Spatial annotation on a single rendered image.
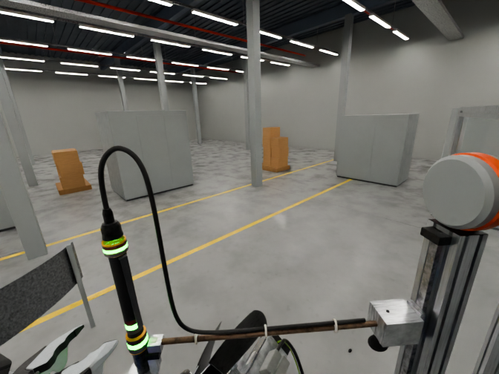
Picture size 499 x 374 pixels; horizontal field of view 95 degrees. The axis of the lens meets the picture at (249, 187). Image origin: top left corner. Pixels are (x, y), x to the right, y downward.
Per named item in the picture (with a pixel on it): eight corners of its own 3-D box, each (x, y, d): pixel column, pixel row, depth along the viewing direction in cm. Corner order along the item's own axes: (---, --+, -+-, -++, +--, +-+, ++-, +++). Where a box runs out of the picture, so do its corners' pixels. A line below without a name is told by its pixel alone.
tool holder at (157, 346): (171, 355, 60) (165, 326, 57) (163, 384, 53) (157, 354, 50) (136, 358, 60) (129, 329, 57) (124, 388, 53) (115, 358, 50)
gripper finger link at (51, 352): (74, 343, 47) (35, 395, 38) (67, 320, 45) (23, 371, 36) (89, 343, 47) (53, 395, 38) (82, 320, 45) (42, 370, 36)
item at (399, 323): (402, 320, 62) (408, 295, 59) (423, 346, 55) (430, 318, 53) (365, 324, 61) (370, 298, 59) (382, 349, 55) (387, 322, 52)
